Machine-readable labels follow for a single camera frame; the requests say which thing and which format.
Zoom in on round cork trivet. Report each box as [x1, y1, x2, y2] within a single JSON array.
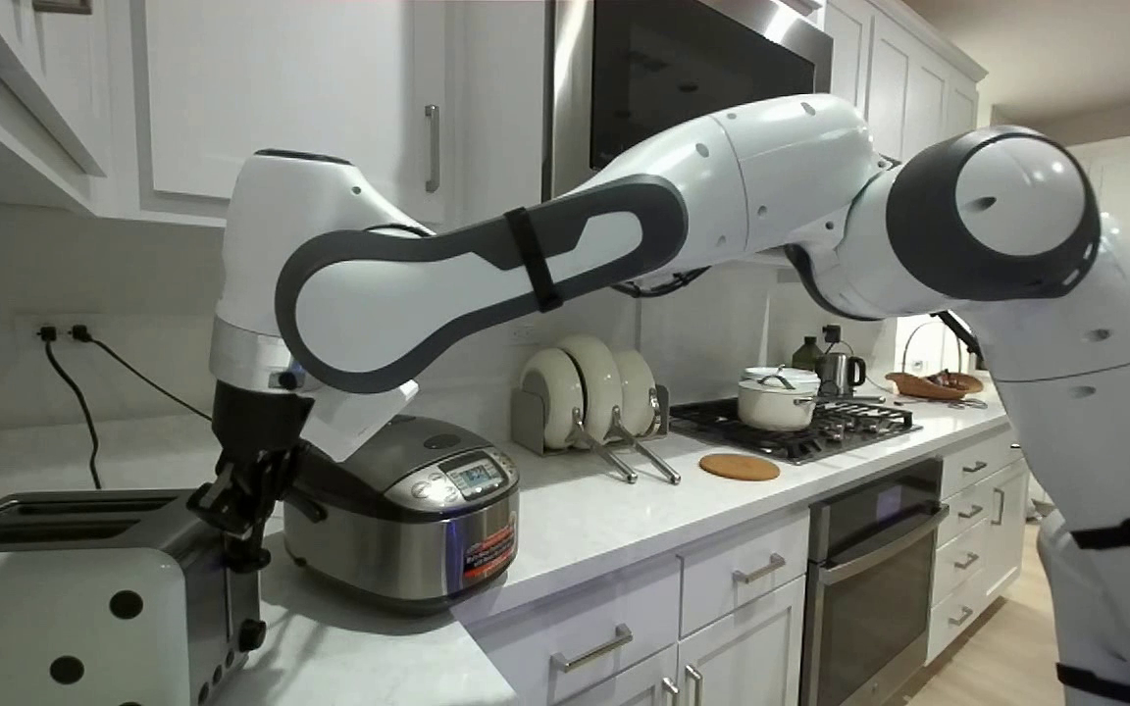
[[695, 449, 784, 485]]

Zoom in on white lidded pot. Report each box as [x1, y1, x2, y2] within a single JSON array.
[[735, 365, 823, 437]]

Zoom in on stainless steel oven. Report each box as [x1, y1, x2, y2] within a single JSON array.
[[795, 453, 950, 706]]

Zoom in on stainless steel microwave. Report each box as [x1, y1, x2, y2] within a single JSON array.
[[541, 0, 835, 174]]

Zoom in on dark steel kettle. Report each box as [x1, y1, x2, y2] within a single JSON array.
[[810, 321, 871, 406]]

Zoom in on cream frying pan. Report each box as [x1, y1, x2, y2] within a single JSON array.
[[555, 334, 642, 492]]

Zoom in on wicker basket with handle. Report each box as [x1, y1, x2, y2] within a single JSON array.
[[884, 313, 988, 406]]

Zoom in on white drawer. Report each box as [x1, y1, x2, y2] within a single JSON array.
[[677, 508, 810, 640], [476, 556, 684, 706]]

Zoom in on white upper cabinets beside microwave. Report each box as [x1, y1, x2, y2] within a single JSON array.
[[823, 0, 991, 141]]

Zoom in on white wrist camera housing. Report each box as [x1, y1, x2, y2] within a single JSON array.
[[307, 381, 425, 463]]

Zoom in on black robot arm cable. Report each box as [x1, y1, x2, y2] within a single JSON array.
[[609, 264, 988, 372]]

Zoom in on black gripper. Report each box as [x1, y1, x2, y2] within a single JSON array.
[[183, 381, 319, 545]]

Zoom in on black toaster power cord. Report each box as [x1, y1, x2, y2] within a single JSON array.
[[32, 324, 107, 497]]

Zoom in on black toaster press handle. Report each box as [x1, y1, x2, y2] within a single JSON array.
[[224, 538, 274, 573]]

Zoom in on cream deep sauce pan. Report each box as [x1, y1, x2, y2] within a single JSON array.
[[605, 347, 684, 492]]

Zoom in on white toaster with black dots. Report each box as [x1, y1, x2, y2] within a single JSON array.
[[0, 485, 265, 706]]

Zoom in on white base cabinet with drawers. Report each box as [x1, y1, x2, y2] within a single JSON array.
[[923, 411, 1031, 668]]

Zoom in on black robot base strap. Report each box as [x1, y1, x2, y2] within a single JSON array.
[[1056, 660, 1130, 706]]

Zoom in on black rice cooker power cord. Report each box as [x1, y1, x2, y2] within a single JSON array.
[[64, 321, 224, 428]]

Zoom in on stainless rice cooker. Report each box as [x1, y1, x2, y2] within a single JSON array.
[[265, 411, 520, 612]]

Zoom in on black forearm cable strap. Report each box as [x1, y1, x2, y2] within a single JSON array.
[[500, 206, 568, 313]]

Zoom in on black gas cooktop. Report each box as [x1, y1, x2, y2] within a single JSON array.
[[664, 390, 923, 467]]

